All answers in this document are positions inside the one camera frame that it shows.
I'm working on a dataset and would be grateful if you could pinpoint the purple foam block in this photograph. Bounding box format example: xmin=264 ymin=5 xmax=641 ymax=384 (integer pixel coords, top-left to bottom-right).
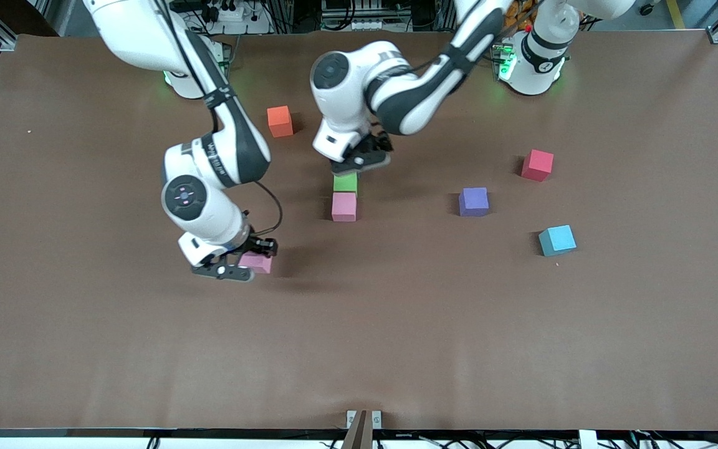
xmin=458 ymin=187 xmax=490 ymax=218

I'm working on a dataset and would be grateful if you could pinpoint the silver table edge bracket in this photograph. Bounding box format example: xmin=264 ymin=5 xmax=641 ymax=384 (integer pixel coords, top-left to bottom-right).
xmin=346 ymin=410 xmax=383 ymax=430

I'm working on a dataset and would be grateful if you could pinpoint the pink foam block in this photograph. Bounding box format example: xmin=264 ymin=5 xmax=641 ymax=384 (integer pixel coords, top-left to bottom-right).
xmin=237 ymin=251 xmax=273 ymax=275
xmin=332 ymin=192 xmax=358 ymax=223

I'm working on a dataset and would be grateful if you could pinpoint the white power strip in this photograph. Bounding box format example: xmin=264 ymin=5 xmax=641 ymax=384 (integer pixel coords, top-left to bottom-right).
xmin=172 ymin=0 xmax=272 ymax=36

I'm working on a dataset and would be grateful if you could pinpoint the light blue foam block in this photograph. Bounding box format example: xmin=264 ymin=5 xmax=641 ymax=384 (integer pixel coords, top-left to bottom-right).
xmin=538 ymin=224 xmax=578 ymax=257

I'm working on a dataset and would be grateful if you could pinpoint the black electronics unit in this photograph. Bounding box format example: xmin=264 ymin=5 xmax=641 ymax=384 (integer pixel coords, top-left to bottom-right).
xmin=320 ymin=0 xmax=411 ymax=32

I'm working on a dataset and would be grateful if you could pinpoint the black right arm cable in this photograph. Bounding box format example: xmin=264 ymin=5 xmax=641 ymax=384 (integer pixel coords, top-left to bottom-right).
xmin=150 ymin=0 xmax=284 ymax=238

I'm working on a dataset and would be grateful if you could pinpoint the red foam block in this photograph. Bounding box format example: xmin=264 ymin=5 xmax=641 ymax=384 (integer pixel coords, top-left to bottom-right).
xmin=521 ymin=149 xmax=555 ymax=183

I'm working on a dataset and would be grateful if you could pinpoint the pile of orange objects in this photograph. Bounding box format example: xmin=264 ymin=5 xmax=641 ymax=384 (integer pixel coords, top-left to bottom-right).
xmin=502 ymin=0 xmax=537 ymax=32

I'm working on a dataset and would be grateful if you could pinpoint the orange foam block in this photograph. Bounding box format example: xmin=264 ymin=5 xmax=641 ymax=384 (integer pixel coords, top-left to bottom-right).
xmin=267 ymin=105 xmax=294 ymax=138

